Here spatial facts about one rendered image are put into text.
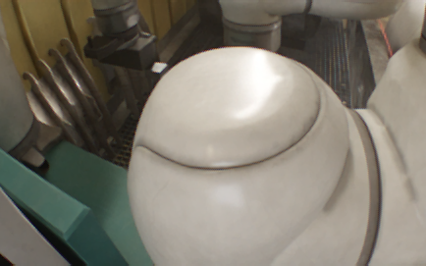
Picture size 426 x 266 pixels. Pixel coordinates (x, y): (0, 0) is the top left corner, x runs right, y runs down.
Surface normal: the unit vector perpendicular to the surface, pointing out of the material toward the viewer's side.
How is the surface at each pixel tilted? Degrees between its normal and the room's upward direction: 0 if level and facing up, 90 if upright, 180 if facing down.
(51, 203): 0
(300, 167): 53
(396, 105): 76
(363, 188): 34
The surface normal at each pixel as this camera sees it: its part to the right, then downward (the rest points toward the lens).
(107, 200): -0.05, -0.72
